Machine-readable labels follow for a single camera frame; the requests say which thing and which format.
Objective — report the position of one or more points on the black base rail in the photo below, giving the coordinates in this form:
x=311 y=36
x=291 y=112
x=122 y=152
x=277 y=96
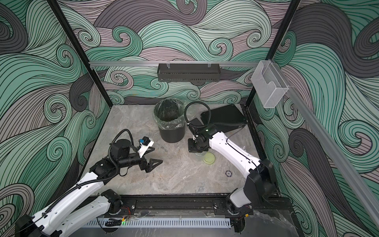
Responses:
x=217 y=204

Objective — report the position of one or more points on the glass oatmeal jar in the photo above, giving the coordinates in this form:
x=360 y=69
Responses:
x=198 y=156

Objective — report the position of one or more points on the clear plastic bin liner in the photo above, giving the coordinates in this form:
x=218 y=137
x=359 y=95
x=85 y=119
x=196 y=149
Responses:
x=169 y=114

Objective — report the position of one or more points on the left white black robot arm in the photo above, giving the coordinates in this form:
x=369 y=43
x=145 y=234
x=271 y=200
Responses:
x=64 y=216

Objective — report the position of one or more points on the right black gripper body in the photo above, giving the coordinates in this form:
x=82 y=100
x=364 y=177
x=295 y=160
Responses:
x=195 y=145

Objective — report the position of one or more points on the light green jar lid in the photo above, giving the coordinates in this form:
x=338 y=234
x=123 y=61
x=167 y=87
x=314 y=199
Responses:
x=209 y=158

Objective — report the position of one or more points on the clear acrylic wall holder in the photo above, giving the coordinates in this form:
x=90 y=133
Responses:
x=268 y=81

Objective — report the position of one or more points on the black wall shelf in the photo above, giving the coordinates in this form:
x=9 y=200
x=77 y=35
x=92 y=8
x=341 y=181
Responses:
x=189 y=72

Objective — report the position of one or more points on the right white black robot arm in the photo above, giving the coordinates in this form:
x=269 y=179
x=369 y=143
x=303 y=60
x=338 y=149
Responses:
x=261 y=180

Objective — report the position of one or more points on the black trash bin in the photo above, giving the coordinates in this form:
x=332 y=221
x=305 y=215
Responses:
x=172 y=136

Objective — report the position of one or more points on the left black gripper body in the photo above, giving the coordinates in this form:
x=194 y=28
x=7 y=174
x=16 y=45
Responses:
x=142 y=163

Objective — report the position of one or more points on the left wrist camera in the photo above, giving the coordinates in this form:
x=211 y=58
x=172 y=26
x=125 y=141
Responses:
x=145 y=144

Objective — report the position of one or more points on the white slotted cable duct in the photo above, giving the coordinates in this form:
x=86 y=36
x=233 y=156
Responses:
x=151 y=222

